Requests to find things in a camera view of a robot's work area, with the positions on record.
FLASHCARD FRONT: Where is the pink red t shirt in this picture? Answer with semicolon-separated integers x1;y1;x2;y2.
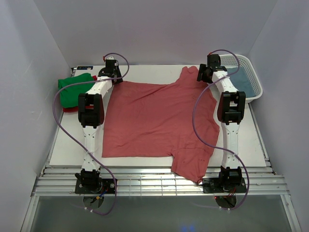
102;66;220;183

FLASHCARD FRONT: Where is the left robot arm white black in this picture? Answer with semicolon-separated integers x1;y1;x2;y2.
75;56;121;194

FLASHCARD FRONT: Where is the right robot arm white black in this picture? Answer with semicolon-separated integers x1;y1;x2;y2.
197;53;246;195

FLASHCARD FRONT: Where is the blue label sticker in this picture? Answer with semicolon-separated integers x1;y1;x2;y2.
76;66;93;70

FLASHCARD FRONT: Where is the white plastic basket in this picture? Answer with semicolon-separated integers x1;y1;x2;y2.
220;54;263;103

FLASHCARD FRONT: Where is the blue t shirt in basket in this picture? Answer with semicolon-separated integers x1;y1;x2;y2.
229;67;256;98

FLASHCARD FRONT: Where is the folded green t shirt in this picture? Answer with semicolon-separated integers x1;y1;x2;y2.
57;73;97;108

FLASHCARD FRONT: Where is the folded red t shirt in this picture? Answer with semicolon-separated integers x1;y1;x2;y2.
62;75;98;113

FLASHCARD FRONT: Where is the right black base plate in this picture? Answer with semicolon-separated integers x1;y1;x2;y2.
202;177;247;193

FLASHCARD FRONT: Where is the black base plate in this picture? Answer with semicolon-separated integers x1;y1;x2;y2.
74;178;116;195
202;177;247;193

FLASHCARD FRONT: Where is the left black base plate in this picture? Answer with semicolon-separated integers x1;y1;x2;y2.
74;178;116;195

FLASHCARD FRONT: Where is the aluminium frame rail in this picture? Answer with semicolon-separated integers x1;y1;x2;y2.
32;166;289;196

